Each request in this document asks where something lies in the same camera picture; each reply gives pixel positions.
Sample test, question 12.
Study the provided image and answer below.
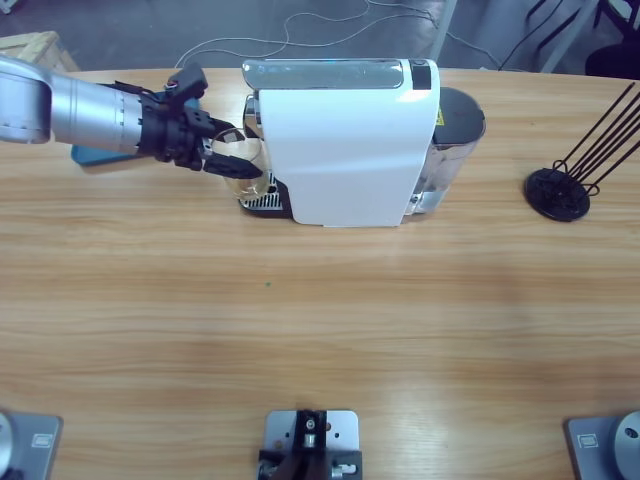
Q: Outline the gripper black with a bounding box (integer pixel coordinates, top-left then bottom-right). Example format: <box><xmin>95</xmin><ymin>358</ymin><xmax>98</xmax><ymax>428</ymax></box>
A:
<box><xmin>137</xmin><ymin>88</ymin><xmax>265</xmax><ymax>181</ymax></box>

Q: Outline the clear drinking glass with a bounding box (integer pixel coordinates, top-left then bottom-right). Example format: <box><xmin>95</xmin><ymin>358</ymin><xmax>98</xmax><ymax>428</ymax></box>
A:
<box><xmin>209</xmin><ymin>128</ymin><xmax>270</xmax><ymax>197</ymax></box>

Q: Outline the silver coffee machine lever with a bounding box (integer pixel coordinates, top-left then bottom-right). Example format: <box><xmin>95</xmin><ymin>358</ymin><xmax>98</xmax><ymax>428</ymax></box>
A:
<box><xmin>241</xmin><ymin>58</ymin><xmax>405</xmax><ymax>90</ymax></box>

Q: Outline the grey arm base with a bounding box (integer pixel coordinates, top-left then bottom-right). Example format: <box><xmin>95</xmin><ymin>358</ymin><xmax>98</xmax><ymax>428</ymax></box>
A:
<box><xmin>0</xmin><ymin>409</ymin><xmax>65</xmax><ymax>480</ymax></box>
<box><xmin>563</xmin><ymin>409</ymin><xmax>640</xmax><ymax>480</ymax></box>

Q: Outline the white capsule coffee machine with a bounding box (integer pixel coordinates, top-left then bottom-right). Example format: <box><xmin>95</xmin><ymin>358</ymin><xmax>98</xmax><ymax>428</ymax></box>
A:
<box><xmin>242</xmin><ymin>57</ymin><xmax>442</xmax><ymax>230</ymax></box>

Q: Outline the coffee machine water tank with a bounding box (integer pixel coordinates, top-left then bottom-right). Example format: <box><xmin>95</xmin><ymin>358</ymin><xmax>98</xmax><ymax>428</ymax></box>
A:
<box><xmin>402</xmin><ymin>85</ymin><xmax>487</xmax><ymax>217</ymax></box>

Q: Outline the metal grille drip tray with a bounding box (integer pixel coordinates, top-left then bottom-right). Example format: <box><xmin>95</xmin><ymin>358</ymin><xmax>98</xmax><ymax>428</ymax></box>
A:
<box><xmin>237</xmin><ymin>169</ymin><xmax>291</xmax><ymax>220</ymax></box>

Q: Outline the blue plastic tray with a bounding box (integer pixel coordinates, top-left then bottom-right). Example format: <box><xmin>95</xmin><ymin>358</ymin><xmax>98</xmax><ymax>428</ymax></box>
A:
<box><xmin>70</xmin><ymin>94</ymin><xmax>202</xmax><ymax>167</ymax></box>

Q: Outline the light wooden crate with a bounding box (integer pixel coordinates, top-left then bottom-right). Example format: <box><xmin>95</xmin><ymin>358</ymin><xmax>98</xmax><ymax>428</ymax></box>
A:
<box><xmin>0</xmin><ymin>30</ymin><xmax>81</xmax><ymax>74</ymax></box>

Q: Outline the black office chair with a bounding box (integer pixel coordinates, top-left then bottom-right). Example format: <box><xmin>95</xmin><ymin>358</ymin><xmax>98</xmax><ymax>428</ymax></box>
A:
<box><xmin>584</xmin><ymin>0</ymin><xmax>640</xmax><ymax>81</ymax></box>

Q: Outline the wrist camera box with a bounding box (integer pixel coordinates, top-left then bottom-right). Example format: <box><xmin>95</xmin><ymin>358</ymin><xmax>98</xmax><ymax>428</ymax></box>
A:
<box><xmin>166</xmin><ymin>62</ymin><xmax>209</xmax><ymax>101</ymax></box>

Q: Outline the white floor cable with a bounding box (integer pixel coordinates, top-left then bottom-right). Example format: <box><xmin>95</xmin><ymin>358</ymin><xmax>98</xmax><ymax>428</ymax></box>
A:
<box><xmin>173</xmin><ymin>0</ymin><xmax>501</xmax><ymax>71</ymax></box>

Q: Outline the grey metal post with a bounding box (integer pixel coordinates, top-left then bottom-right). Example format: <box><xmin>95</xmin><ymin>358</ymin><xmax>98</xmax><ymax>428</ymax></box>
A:
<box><xmin>427</xmin><ymin>0</ymin><xmax>459</xmax><ymax>66</ymax></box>

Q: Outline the black floor cable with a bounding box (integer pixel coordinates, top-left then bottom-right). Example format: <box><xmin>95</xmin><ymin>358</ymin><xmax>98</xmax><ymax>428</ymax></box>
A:
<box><xmin>498</xmin><ymin>9</ymin><xmax>551</xmax><ymax>70</ymax></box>

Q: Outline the black wire capsule holder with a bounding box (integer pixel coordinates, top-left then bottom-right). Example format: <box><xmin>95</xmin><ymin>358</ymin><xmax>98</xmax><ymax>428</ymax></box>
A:
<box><xmin>523</xmin><ymin>82</ymin><xmax>640</xmax><ymax>223</ymax></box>

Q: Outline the white metal frame leg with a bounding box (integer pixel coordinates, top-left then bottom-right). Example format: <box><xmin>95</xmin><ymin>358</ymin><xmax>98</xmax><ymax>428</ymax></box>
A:
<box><xmin>539</xmin><ymin>0</ymin><xmax>601</xmax><ymax>74</ymax></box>

